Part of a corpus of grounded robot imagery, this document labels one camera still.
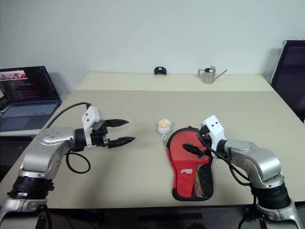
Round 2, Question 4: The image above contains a white yellow duck keychain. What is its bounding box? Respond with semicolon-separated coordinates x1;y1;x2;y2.
157;118;173;148

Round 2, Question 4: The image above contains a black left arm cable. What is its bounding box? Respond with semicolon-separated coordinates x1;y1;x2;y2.
46;102;92;174

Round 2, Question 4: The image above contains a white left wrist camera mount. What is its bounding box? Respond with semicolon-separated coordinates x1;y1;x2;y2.
81;106;103;148

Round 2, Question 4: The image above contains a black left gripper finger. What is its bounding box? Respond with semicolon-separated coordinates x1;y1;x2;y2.
104;118;131;128
107;136;136;149

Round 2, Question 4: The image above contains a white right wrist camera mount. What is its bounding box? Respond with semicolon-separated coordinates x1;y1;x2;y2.
202;115;226;153

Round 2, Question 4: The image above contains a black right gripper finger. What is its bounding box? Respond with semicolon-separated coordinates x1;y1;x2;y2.
183;144;205;157

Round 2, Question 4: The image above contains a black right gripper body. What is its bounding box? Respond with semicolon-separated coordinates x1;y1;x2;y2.
198;127;214;146

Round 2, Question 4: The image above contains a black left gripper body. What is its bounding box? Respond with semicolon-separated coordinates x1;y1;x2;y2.
91;120;111;147

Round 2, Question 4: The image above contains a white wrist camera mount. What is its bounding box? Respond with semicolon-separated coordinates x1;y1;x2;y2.
81;106;103;148
202;115;226;153

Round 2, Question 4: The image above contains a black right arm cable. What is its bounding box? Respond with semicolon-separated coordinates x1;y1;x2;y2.
199;133;253;186

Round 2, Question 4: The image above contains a black mesh office chair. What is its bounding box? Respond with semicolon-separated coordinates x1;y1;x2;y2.
271;40;305;124

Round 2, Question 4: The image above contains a silver metal watering can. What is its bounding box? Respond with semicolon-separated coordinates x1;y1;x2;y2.
197;65;228;84

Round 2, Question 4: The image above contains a red black paddle case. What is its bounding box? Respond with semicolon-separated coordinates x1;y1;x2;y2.
165;125;214;201

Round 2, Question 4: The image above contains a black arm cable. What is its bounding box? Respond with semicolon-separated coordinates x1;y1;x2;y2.
46;102;92;174
199;133;253;186

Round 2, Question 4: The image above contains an open dark blue laptop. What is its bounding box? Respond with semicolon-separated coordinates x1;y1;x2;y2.
0;66;62;132

